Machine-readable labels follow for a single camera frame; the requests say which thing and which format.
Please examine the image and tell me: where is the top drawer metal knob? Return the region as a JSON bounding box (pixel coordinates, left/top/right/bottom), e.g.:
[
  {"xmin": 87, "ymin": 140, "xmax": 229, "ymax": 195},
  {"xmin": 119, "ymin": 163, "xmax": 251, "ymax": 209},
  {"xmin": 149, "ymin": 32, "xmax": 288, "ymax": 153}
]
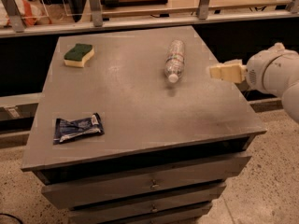
[{"xmin": 150, "ymin": 179, "xmax": 159, "ymax": 190}]

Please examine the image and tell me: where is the orange and white bag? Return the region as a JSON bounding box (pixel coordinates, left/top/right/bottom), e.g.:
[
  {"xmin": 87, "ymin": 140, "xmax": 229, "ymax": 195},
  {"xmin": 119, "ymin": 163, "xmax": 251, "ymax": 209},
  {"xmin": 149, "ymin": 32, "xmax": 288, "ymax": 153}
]
[{"xmin": 0, "ymin": 0, "xmax": 51, "ymax": 28}]

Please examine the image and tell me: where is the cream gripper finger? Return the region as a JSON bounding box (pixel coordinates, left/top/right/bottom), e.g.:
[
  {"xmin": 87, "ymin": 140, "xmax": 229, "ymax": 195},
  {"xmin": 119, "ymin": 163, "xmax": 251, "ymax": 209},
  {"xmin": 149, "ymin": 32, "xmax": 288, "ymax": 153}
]
[
  {"xmin": 222, "ymin": 59, "xmax": 243, "ymax": 65},
  {"xmin": 209, "ymin": 63, "xmax": 247, "ymax": 84}
]

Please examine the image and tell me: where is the blue foil snack packet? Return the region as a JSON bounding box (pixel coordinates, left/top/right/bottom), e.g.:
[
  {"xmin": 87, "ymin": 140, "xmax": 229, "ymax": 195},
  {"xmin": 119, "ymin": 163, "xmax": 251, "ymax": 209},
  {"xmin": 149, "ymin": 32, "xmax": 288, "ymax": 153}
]
[{"xmin": 53, "ymin": 113, "xmax": 105, "ymax": 145}]

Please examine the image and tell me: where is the drawer metal knob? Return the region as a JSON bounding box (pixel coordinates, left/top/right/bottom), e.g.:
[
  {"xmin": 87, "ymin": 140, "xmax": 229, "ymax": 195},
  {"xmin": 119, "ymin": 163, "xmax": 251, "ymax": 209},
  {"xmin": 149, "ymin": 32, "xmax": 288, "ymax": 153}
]
[
  {"xmin": 150, "ymin": 179, "xmax": 159, "ymax": 190},
  {"xmin": 151, "ymin": 204, "xmax": 159, "ymax": 213}
]

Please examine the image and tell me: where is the black floor cable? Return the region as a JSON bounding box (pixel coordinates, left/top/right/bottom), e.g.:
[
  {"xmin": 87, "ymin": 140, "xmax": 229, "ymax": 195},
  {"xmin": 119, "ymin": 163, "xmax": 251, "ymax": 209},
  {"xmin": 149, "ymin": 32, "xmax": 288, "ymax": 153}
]
[{"xmin": 0, "ymin": 212, "xmax": 25, "ymax": 224}]

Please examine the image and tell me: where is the grey drawer cabinet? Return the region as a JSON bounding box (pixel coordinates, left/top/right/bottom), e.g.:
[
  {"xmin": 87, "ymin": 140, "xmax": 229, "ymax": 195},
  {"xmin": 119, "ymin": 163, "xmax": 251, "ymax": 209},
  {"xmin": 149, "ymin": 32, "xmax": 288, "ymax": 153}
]
[{"xmin": 21, "ymin": 26, "xmax": 265, "ymax": 224}]

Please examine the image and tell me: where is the green and yellow sponge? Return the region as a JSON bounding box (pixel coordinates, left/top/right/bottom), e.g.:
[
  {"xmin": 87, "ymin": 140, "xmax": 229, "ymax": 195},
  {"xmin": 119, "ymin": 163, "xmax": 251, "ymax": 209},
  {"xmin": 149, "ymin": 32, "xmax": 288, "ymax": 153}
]
[{"xmin": 64, "ymin": 43, "xmax": 94, "ymax": 67}]

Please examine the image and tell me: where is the clear plastic water bottle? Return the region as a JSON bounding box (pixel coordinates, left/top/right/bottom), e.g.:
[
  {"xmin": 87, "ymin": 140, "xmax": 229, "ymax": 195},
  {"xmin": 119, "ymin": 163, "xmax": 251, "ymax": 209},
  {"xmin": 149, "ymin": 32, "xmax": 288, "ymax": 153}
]
[{"xmin": 164, "ymin": 40, "xmax": 185, "ymax": 83}]

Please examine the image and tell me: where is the grey metal railing frame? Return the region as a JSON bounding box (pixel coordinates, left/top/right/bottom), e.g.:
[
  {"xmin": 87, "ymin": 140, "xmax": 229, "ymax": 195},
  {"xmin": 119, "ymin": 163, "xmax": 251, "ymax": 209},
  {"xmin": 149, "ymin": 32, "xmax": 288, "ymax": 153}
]
[{"xmin": 0, "ymin": 0, "xmax": 298, "ymax": 38}]

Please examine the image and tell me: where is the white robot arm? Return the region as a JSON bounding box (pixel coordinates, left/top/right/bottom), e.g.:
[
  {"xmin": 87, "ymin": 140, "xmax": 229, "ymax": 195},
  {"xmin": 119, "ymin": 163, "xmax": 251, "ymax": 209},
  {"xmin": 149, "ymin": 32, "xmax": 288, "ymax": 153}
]
[{"xmin": 207, "ymin": 43, "xmax": 299, "ymax": 123}]

